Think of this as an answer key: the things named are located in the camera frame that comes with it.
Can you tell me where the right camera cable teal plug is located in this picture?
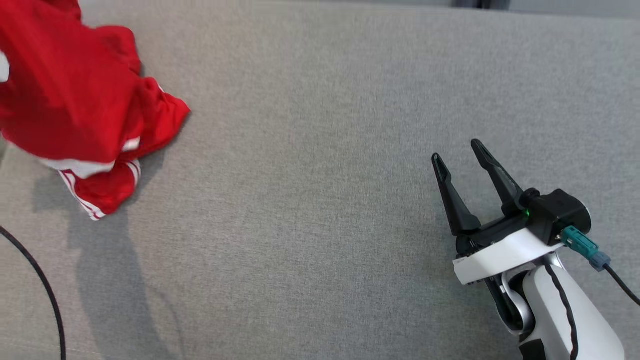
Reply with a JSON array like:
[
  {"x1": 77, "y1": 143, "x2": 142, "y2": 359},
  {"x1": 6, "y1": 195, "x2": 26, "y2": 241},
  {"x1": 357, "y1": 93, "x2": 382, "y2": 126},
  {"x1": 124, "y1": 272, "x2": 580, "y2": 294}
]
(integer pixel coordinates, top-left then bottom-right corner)
[{"x1": 560, "y1": 226, "x2": 640, "y2": 307}]

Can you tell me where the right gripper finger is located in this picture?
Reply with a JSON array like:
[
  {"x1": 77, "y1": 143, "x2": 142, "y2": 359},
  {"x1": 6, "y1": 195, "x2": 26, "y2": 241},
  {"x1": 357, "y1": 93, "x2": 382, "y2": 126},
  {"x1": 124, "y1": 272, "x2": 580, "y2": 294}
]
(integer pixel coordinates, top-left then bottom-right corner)
[
  {"x1": 470, "y1": 138, "x2": 527, "y2": 219},
  {"x1": 431, "y1": 153, "x2": 482, "y2": 237}
]

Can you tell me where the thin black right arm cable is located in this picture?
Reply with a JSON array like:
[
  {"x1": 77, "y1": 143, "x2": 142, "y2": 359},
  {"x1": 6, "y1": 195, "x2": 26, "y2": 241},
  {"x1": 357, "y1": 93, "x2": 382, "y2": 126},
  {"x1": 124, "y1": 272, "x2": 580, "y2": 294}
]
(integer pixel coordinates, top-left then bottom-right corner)
[{"x1": 544, "y1": 262, "x2": 580, "y2": 360}]

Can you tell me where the red Bulls basketball jersey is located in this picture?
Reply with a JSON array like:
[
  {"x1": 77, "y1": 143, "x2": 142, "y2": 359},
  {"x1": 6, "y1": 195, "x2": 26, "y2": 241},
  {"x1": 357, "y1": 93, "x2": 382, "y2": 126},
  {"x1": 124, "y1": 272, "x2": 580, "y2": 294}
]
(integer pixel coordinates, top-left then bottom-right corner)
[{"x1": 0, "y1": 0, "x2": 192, "y2": 222}]

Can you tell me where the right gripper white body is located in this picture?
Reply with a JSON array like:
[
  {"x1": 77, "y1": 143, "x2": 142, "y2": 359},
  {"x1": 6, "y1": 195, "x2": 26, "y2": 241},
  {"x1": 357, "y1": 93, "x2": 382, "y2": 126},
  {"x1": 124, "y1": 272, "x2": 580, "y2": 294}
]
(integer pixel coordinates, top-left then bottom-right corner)
[{"x1": 453, "y1": 212, "x2": 566, "y2": 286}]

